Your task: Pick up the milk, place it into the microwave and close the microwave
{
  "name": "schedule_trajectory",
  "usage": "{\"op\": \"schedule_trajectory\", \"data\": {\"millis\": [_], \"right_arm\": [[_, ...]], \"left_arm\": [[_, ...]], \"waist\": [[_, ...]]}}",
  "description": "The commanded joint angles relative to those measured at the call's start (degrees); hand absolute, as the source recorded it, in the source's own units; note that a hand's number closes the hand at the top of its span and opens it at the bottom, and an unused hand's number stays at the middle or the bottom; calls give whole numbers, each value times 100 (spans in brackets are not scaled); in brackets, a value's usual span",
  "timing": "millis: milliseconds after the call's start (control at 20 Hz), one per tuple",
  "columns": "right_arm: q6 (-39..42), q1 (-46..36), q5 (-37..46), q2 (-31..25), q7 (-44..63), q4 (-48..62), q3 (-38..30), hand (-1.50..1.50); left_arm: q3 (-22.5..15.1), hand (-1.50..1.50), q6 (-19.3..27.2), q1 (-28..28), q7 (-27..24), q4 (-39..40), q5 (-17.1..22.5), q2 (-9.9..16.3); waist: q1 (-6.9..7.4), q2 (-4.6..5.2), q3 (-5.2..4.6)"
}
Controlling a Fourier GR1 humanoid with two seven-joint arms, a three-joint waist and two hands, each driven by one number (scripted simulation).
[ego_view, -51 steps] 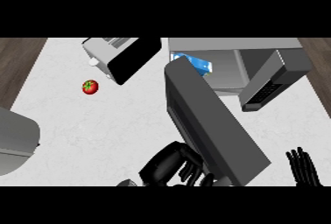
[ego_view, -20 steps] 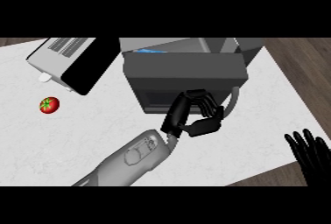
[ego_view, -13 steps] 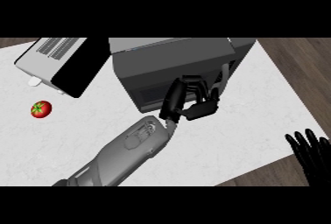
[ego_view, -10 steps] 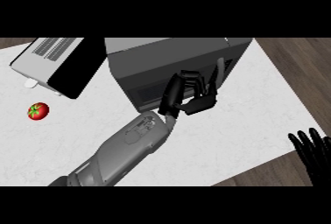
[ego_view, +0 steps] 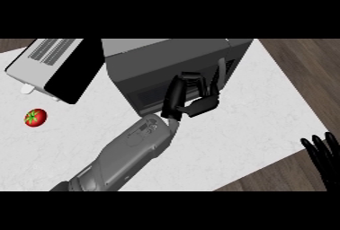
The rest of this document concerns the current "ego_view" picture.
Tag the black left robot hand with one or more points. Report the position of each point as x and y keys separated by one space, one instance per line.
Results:
x=175 y=95

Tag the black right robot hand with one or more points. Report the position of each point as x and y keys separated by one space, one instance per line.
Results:
x=326 y=163

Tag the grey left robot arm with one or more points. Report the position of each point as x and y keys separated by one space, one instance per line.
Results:
x=128 y=149

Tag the dark grey microwave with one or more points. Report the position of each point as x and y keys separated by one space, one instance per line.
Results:
x=172 y=72

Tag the silver toaster oven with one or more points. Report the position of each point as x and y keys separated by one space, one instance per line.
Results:
x=54 y=68

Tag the red tomato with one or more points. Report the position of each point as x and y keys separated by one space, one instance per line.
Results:
x=36 y=117

